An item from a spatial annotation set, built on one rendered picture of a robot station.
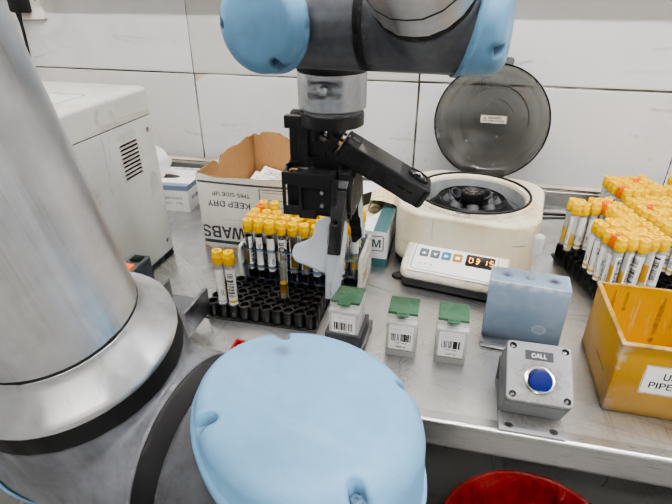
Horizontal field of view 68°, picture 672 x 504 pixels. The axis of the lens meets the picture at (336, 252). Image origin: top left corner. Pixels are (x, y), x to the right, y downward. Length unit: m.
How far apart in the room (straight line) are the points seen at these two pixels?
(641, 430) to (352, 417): 0.48
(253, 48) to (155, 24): 0.89
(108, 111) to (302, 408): 0.64
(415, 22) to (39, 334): 0.27
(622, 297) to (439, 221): 0.28
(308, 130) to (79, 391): 0.38
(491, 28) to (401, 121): 0.78
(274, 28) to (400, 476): 0.32
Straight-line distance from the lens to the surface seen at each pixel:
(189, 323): 0.71
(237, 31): 0.43
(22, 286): 0.24
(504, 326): 0.73
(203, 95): 1.27
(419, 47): 0.37
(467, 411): 0.64
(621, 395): 0.68
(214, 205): 0.93
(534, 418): 0.65
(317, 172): 0.57
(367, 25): 0.40
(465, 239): 0.83
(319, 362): 0.28
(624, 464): 0.67
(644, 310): 0.77
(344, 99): 0.53
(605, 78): 1.16
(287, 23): 0.40
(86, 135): 0.78
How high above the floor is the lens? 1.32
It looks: 28 degrees down
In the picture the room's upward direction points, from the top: straight up
